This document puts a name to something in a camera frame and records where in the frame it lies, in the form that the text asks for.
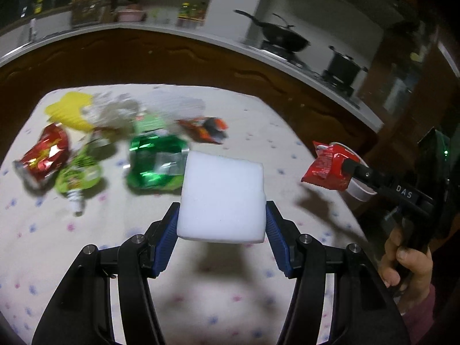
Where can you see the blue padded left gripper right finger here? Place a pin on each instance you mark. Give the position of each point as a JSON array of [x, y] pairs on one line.
[[303, 258]]

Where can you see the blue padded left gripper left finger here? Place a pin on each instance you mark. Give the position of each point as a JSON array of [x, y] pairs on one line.
[[140, 258]]

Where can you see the red snack wrapper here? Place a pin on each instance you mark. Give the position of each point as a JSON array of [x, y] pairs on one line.
[[326, 170]]

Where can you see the crushed green can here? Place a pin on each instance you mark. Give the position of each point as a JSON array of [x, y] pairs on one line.
[[157, 162]]

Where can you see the white sponge block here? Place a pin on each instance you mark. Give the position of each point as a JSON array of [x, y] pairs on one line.
[[222, 201]]

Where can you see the green yellow drink pouch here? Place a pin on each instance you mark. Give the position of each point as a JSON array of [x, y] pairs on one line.
[[82, 172]]

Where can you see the orange snack wrapper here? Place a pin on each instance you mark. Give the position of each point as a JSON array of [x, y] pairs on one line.
[[205, 129]]

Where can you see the grey plastic bag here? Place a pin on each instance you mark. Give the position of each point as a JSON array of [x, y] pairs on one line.
[[111, 111]]

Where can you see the green drink carton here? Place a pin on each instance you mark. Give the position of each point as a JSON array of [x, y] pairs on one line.
[[148, 123]]

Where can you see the white pink trash bin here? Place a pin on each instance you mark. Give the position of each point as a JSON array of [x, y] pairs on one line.
[[357, 193]]

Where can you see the kitchen faucet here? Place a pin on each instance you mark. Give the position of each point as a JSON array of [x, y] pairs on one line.
[[32, 30]]

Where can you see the person right hand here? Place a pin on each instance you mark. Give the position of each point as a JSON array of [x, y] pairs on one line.
[[408, 267]]

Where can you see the floral white tablecloth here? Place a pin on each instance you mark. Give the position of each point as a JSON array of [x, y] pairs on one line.
[[209, 293]]

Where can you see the wooden glass door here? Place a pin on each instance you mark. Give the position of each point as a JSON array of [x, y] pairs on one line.
[[412, 85]]

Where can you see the crushed red can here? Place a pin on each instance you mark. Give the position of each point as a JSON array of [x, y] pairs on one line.
[[39, 165]]

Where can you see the yellow cloth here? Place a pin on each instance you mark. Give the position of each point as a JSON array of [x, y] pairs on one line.
[[68, 111]]

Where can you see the black stock pot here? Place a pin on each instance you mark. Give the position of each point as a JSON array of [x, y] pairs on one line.
[[342, 69]]

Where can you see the gas stove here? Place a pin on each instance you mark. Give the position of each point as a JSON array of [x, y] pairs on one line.
[[292, 60]]

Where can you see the black wok with lid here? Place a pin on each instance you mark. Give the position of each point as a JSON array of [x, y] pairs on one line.
[[281, 36]]

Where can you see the pink basin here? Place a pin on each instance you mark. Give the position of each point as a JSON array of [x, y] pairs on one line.
[[131, 13]]

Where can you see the green condiment bottle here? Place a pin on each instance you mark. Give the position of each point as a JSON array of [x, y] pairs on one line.
[[184, 15]]

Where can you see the utensil rack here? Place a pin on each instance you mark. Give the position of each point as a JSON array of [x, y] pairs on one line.
[[86, 12]]

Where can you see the yellow bottle on sill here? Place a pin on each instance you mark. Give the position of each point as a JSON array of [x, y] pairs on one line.
[[38, 6]]

